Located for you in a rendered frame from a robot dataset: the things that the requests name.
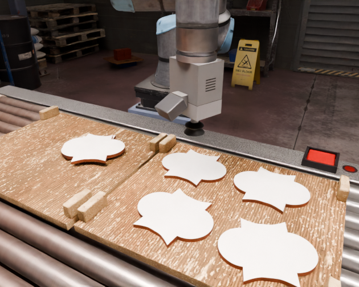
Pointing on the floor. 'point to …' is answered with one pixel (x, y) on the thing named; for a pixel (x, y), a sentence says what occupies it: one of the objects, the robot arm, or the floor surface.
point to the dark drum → (13, 51)
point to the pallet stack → (65, 29)
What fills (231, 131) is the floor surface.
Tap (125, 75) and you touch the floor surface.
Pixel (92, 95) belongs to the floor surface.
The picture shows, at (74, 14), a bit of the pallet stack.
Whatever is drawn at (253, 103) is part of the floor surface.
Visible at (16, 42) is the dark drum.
